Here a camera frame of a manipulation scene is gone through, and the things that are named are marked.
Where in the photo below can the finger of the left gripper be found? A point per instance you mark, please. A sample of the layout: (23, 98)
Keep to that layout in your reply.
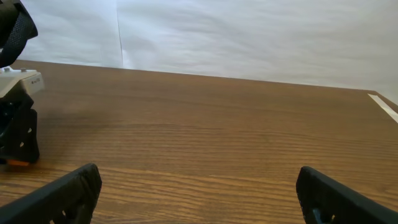
(26, 137)

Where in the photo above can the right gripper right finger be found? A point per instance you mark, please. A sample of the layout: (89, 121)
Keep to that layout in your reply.
(335, 202)

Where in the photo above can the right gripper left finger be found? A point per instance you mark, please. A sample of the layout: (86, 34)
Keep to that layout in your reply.
(62, 199)

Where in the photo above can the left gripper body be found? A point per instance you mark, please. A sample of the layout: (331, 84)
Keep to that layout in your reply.
(17, 101)

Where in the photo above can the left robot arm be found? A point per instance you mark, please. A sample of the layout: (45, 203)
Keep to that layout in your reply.
(12, 31)

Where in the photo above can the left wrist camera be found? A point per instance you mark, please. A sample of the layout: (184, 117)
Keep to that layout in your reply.
(18, 81)

